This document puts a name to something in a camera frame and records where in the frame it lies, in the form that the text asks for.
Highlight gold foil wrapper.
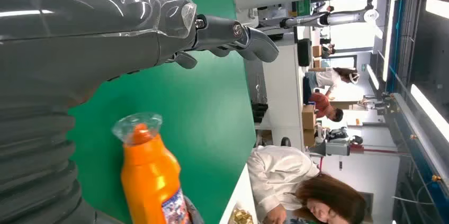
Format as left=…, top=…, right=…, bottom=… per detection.
left=229, top=208, right=254, bottom=224

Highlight person in white top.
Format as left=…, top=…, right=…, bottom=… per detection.
left=247, top=145, right=367, bottom=224

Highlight grey machine with black parts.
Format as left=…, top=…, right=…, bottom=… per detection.
left=310, top=127, right=364, bottom=157

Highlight black shoes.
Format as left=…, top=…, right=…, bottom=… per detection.
left=251, top=102, right=270, bottom=124

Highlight person in red top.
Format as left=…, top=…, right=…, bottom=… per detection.
left=308, top=92, right=345, bottom=123

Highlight person with white headset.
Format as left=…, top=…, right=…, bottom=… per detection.
left=304, top=67, right=361, bottom=93

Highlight black monitor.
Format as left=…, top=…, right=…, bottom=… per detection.
left=297, top=38, right=312, bottom=67

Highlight ceiling light strip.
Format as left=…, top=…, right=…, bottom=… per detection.
left=409, top=84, right=449, bottom=136
left=425, top=0, right=449, bottom=20

